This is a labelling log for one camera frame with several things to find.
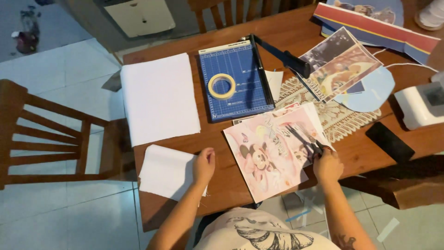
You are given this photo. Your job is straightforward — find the person's left hand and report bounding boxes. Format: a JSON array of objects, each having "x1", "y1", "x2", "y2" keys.
[{"x1": 192, "y1": 147, "x2": 216, "y2": 185}]

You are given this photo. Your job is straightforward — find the person's right hand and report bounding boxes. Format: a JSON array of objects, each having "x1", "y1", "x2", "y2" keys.
[{"x1": 313, "y1": 146, "x2": 344, "y2": 184}]

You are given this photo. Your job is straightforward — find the black scissors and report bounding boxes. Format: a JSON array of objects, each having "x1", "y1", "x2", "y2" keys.
[{"x1": 285, "y1": 124, "x2": 331, "y2": 164}]

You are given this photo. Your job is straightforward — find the white lace table runner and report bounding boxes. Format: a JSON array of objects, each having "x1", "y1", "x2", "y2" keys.
[{"x1": 273, "y1": 76, "x2": 382, "y2": 144}]

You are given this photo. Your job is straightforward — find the small white paper sheet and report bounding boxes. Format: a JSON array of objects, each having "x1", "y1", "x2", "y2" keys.
[{"x1": 138, "y1": 144, "x2": 208, "y2": 203}]

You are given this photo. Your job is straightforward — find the pink cartoon printed sheet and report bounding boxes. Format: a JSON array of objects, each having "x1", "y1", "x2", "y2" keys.
[{"x1": 223, "y1": 103, "x2": 335, "y2": 204}]

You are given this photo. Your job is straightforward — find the paper scraps on floor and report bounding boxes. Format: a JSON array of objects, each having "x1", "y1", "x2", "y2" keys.
[{"x1": 284, "y1": 187, "x2": 401, "y2": 244}]

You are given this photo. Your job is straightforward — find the black phone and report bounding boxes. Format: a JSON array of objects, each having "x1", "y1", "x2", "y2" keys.
[{"x1": 365, "y1": 122, "x2": 416, "y2": 164}]

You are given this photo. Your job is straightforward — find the roll of masking tape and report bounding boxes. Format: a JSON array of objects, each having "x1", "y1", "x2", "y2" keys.
[{"x1": 207, "y1": 73, "x2": 236, "y2": 100}]

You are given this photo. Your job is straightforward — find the large white paper sheet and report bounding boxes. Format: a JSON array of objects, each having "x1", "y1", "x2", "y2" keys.
[{"x1": 120, "y1": 52, "x2": 202, "y2": 148}]

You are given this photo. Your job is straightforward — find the light blue round cutout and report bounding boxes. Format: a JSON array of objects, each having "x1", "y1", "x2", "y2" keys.
[{"x1": 333, "y1": 65, "x2": 396, "y2": 113}]

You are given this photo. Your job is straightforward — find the blue paper cutter board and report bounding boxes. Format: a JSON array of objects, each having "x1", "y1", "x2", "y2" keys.
[{"x1": 198, "y1": 34, "x2": 311, "y2": 123}]

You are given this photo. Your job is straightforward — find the wooden bench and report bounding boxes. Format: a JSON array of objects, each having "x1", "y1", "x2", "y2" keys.
[{"x1": 338, "y1": 154, "x2": 444, "y2": 210}]

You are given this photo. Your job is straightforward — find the white paper behind cutter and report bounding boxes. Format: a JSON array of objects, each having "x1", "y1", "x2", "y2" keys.
[{"x1": 264, "y1": 69, "x2": 284, "y2": 102}]

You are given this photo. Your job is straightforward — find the person's white printed shirt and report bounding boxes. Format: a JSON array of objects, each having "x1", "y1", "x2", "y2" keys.
[{"x1": 193, "y1": 207, "x2": 342, "y2": 250}]

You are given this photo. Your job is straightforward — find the stack of printed picture sheets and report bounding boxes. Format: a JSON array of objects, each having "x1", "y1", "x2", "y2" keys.
[{"x1": 298, "y1": 27, "x2": 384, "y2": 103}]

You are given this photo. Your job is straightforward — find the white machine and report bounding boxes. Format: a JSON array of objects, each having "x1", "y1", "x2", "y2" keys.
[{"x1": 394, "y1": 71, "x2": 444, "y2": 131}]

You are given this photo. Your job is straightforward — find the red and blue folded cardboard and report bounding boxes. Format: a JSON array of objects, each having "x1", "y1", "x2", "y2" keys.
[{"x1": 312, "y1": 2, "x2": 441, "y2": 65}]

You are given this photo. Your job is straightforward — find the wooden chair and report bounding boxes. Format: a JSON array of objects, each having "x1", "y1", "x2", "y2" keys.
[{"x1": 0, "y1": 79, "x2": 136, "y2": 191}]

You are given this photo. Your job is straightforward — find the dark vase with flowers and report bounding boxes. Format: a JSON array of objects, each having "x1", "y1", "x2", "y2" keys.
[{"x1": 11, "y1": 5, "x2": 41, "y2": 55}]

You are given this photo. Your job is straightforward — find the white cord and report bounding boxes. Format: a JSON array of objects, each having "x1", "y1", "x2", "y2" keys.
[{"x1": 372, "y1": 48, "x2": 440, "y2": 73}]

